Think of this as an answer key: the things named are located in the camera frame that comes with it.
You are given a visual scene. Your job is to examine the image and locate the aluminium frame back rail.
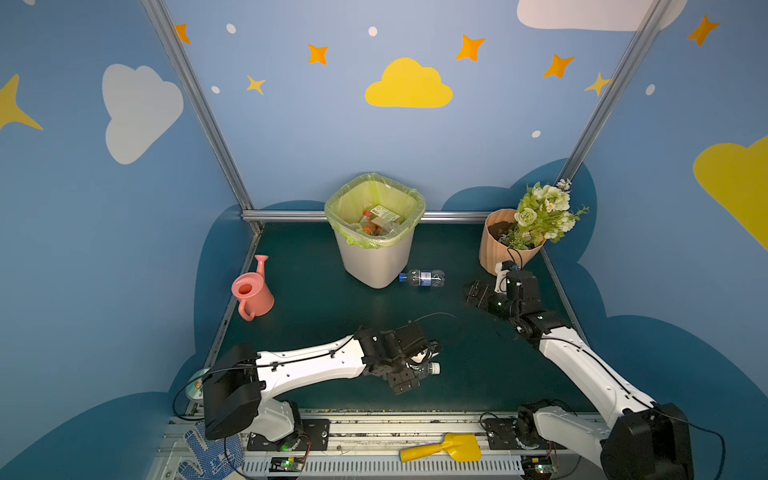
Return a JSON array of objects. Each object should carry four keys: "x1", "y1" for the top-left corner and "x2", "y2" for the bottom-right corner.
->
[{"x1": 241, "y1": 210, "x2": 490, "y2": 224}]

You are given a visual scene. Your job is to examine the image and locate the aluminium frame post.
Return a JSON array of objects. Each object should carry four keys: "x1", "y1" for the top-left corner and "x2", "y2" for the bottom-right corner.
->
[
  {"x1": 141, "y1": 0, "x2": 253, "y2": 214},
  {"x1": 557, "y1": 0, "x2": 673, "y2": 180}
]

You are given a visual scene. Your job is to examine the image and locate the small bottle blue label back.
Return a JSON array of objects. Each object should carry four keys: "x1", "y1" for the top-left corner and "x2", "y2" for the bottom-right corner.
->
[{"x1": 398, "y1": 269, "x2": 445, "y2": 288}]

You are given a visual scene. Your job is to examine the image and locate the clear bottle green white label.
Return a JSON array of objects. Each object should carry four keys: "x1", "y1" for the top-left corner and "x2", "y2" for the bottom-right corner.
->
[{"x1": 368, "y1": 205, "x2": 403, "y2": 235}]

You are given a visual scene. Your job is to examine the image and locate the beige ribbed flower pot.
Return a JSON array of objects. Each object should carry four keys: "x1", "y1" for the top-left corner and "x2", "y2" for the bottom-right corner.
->
[{"x1": 479, "y1": 209, "x2": 544, "y2": 275}]

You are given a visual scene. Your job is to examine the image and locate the white cable duct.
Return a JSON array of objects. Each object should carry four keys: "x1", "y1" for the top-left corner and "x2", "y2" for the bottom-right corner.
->
[{"x1": 242, "y1": 455, "x2": 524, "y2": 479}]

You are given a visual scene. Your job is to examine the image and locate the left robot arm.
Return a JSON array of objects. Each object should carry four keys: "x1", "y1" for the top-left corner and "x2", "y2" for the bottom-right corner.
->
[{"x1": 201, "y1": 322, "x2": 442, "y2": 443}]

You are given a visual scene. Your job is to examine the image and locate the pink watering can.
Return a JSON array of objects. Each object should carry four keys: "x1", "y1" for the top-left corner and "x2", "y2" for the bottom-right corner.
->
[{"x1": 231, "y1": 254, "x2": 275, "y2": 321}]

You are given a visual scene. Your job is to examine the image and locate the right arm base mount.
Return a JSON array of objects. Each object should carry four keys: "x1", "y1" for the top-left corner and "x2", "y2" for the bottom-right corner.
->
[{"x1": 480, "y1": 416, "x2": 550, "y2": 450}]

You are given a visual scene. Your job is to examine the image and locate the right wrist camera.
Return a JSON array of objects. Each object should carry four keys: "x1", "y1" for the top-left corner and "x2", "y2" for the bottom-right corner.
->
[{"x1": 494, "y1": 260, "x2": 519, "y2": 294}]

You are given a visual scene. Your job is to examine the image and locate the clear bottle orange label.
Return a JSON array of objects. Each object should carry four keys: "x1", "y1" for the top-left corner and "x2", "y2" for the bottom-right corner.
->
[{"x1": 361, "y1": 222, "x2": 381, "y2": 237}]

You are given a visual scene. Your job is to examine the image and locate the blue white work glove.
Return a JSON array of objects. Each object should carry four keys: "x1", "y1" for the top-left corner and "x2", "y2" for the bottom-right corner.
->
[{"x1": 178, "y1": 421, "x2": 244, "y2": 480}]

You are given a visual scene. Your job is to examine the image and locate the yellow plastic shovel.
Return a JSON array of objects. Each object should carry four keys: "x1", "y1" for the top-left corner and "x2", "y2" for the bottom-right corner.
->
[{"x1": 399, "y1": 433, "x2": 482, "y2": 463}]

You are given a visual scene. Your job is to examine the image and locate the green white tape roll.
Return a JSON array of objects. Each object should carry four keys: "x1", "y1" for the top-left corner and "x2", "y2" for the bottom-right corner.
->
[{"x1": 184, "y1": 368, "x2": 208, "y2": 402}]

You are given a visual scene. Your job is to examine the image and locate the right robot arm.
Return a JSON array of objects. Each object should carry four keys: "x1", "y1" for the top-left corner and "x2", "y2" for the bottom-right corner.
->
[{"x1": 462, "y1": 269, "x2": 694, "y2": 479}]

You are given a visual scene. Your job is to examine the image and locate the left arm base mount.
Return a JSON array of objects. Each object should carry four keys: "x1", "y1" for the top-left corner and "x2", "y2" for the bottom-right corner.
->
[{"x1": 245, "y1": 418, "x2": 330, "y2": 452}]

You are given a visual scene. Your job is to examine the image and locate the white waste bin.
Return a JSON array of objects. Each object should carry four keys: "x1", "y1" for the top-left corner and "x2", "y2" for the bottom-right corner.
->
[{"x1": 334, "y1": 230, "x2": 415, "y2": 289}]

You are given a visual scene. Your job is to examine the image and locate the aluminium frame left post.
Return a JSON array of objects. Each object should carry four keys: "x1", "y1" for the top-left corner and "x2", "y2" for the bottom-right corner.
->
[{"x1": 141, "y1": 0, "x2": 253, "y2": 214}]

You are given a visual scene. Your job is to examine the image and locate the aluminium frame right post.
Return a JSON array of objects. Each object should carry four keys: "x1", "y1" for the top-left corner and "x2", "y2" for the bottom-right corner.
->
[{"x1": 557, "y1": 0, "x2": 673, "y2": 180}]

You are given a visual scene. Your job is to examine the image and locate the clear bottle white cap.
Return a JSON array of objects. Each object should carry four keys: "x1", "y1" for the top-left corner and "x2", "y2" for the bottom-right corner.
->
[{"x1": 416, "y1": 362, "x2": 441, "y2": 379}]

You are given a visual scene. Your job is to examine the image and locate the white artificial flowers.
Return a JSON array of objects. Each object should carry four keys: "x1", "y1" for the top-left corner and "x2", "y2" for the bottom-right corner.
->
[{"x1": 499, "y1": 179, "x2": 589, "y2": 251}]

